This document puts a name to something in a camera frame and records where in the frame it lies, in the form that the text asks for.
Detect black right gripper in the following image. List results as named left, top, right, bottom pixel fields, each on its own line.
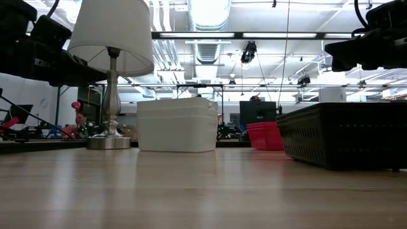
left=324, top=27, right=407, bottom=73

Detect red toy figure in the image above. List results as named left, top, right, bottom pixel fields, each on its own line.
left=71, top=101, right=87, bottom=128

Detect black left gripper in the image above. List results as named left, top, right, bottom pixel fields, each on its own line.
left=0, top=35, right=107, bottom=87

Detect dark cabinet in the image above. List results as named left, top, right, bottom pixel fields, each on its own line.
left=78, top=87, right=103, bottom=124

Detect white shade table lamp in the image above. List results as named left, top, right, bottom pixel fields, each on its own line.
left=67, top=0, right=155, bottom=150

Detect black tilted monitor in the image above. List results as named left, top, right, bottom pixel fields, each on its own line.
left=8, top=104, right=34, bottom=124

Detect white numbered sign box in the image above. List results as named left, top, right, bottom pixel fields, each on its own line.
left=319, top=87, right=347, bottom=104

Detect black overhead camera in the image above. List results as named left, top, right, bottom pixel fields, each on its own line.
left=240, top=40, right=258, bottom=64

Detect grey horizontal rail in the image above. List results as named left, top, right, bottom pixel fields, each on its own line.
left=95, top=83, right=407, bottom=94

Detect black diagonal cable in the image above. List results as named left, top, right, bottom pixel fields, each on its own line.
left=0, top=94, right=74, bottom=140

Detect thin hanging black cable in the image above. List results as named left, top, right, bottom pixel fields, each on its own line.
left=277, top=0, right=291, bottom=108

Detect silver ceiling air duct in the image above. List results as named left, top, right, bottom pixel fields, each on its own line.
left=187, top=0, right=232, bottom=64

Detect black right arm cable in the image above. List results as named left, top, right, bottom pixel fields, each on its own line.
left=354, top=0, right=371, bottom=37

